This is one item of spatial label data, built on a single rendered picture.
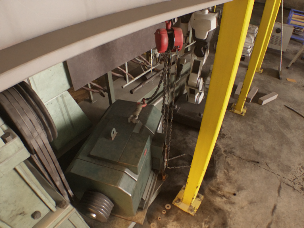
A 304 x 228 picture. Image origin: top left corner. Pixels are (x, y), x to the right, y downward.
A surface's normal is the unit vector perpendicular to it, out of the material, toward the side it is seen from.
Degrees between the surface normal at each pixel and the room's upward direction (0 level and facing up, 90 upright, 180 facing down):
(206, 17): 45
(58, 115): 90
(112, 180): 0
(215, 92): 90
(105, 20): 0
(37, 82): 90
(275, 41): 90
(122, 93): 0
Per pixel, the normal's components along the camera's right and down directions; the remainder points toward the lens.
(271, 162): 0.00, -0.77
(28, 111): 0.66, -0.16
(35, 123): 0.78, 0.12
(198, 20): -0.46, 0.57
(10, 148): 0.82, 0.36
